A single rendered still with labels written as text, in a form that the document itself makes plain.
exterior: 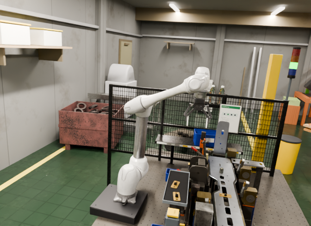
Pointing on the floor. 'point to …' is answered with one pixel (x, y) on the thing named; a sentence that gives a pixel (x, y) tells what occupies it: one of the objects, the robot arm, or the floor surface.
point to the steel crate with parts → (86, 124)
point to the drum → (288, 153)
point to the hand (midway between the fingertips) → (196, 125)
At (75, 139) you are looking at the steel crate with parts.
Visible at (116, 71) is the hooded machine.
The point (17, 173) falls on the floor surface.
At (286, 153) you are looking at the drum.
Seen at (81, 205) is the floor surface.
